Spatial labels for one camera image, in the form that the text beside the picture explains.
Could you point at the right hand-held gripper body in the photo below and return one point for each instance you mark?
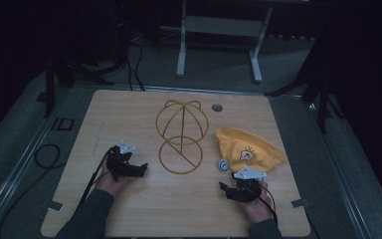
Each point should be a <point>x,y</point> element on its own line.
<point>248,189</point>

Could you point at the black rectangular floor bracket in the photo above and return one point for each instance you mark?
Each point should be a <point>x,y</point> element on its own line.
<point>63,124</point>

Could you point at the grey round table grommet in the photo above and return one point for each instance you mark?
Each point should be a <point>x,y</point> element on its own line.
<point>217,107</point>

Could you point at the person's right hand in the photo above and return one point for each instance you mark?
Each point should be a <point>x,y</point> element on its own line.
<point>258,209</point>

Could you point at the grey tape piece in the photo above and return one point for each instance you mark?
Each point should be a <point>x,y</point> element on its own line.
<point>300,202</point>
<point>53,205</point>

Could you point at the white metal table frame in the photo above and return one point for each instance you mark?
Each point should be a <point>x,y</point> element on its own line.
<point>222,26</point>

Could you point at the round white blue tag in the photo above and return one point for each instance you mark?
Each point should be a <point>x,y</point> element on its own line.
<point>223,165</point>

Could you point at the yellow knit hat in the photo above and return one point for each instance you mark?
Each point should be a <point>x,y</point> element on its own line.
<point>242,142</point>

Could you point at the black metal stand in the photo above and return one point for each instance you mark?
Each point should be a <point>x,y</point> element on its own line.
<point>321,106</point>
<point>49,93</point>

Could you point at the metal floor rail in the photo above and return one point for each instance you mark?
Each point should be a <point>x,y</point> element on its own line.
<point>30,156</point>
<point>338,169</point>

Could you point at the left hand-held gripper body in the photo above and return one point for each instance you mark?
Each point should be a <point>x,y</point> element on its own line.
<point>121,164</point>

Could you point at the person's left hand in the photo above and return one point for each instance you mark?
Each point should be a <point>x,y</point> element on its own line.
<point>114,186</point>

